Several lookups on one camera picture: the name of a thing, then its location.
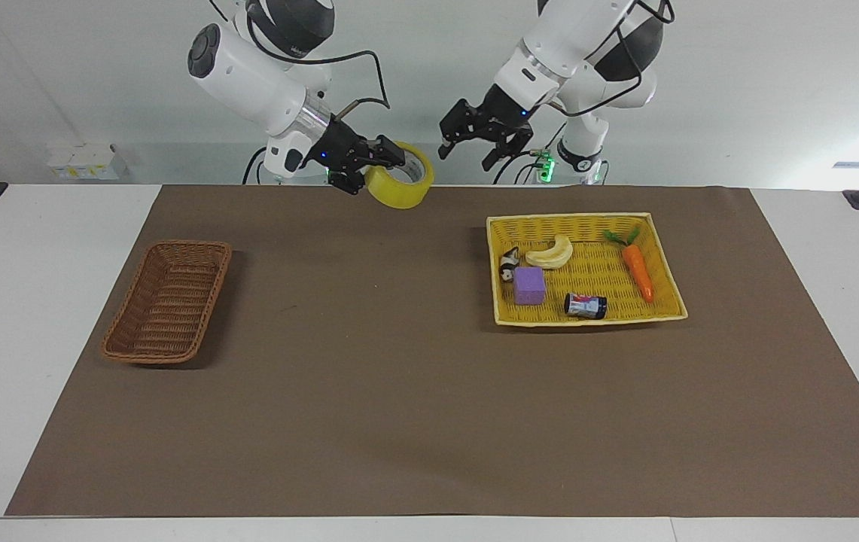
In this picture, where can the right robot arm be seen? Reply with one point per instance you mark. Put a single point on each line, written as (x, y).
(248, 75)

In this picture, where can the yellow tape roll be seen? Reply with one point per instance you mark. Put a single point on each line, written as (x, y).
(399, 192)

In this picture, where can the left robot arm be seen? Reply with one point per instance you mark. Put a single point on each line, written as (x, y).
(561, 38)

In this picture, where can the yellow wicker basket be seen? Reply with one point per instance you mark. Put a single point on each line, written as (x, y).
(595, 267)

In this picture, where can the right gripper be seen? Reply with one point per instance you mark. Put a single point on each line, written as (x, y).
(340, 144)

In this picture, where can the brown wicker basket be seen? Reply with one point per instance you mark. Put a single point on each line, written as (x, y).
(167, 301)

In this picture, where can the purple cube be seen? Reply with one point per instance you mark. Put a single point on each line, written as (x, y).
(529, 286)

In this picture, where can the toy banana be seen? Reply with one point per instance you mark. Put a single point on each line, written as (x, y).
(553, 256)

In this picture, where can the toy carrot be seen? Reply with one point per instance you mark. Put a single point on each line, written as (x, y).
(638, 272)

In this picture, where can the white box with yellow labels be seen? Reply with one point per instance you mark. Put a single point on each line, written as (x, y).
(86, 160)

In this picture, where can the small black white figure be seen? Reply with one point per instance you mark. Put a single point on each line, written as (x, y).
(509, 265)

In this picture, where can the small dark can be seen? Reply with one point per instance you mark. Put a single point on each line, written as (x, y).
(586, 306)

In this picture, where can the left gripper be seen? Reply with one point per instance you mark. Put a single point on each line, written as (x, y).
(504, 109)

